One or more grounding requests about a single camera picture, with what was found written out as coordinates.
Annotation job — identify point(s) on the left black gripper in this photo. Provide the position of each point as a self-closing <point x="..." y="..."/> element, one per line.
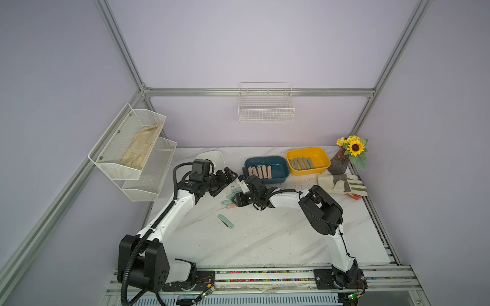
<point x="223" y="181"/>

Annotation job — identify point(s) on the white storage box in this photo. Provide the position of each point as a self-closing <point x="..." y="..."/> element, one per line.
<point x="216" y="157"/>

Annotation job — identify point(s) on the dark teal storage box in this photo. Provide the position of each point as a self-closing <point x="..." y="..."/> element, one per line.
<point x="280" y="171"/>

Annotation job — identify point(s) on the yellow storage box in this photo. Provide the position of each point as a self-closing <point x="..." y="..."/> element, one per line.
<point x="318" y="156"/>

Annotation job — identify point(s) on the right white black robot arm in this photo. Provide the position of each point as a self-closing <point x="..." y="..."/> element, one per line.
<point x="322" y="212"/>

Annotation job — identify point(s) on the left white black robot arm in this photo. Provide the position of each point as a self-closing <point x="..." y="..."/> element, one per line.
<point x="143" y="265"/>

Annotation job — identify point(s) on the mint knife far left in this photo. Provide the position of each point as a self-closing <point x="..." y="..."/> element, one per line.
<point x="225" y="221"/>

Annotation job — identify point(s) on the white green work glove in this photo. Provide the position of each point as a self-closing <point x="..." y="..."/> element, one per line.
<point x="343" y="184"/>

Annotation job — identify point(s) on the beige cloth in shelf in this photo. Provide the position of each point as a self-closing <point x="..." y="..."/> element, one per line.
<point x="138" y="152"/>

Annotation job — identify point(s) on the white mesh two-tier shelf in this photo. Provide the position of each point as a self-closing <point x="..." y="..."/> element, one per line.
<point x="138" y="185"/>

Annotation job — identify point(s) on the purple glass vase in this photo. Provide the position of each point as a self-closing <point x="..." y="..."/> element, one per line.
<point x="339" y="163"/>

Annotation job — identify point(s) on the yellow sunflower bouquet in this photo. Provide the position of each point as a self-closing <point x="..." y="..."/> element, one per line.
<point x="354" y="149"/>

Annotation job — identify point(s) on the white wire wall basket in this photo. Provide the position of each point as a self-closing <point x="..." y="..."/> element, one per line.
<point x="265" y="102"/>

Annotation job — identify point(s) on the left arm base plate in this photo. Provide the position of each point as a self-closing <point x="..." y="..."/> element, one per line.
<point x="197" y="281"/>

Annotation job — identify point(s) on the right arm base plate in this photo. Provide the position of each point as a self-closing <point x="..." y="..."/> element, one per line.
<point x="336" y="279"/>

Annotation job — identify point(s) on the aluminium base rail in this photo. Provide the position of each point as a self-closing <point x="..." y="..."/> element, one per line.
<point x="301" y="279"/>

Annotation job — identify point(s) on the aluminium frame struts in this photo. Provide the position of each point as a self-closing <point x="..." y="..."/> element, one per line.
<point x="22" y="260"/>

